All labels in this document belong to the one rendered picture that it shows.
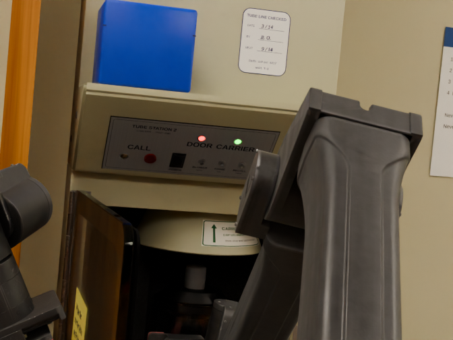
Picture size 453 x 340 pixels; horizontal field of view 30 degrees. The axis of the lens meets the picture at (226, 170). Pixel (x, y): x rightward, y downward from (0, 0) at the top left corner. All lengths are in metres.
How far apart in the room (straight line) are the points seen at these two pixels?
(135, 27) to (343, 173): 0.46
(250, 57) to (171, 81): 0.16
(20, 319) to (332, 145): 0.37
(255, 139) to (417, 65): 0.69
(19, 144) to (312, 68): 0.38
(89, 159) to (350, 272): 0.57
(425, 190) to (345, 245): 1.15
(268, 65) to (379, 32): 0.55
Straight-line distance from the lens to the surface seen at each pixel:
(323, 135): 0.52
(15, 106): 0.92
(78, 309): 0.92
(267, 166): 0.60
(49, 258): 1.46
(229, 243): 1.07
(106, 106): 0.91
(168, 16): 0.92
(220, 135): 0.95
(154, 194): 1.03
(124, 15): 0.91
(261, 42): 1.05
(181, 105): 0.91
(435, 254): 1.64
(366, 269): 0.46
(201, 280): 1.15
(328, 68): 1.08
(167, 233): 1.07
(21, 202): 0.81
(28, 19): 0.93
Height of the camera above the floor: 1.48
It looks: 3 degrees down
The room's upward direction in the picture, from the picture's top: 5 degrees clockwise
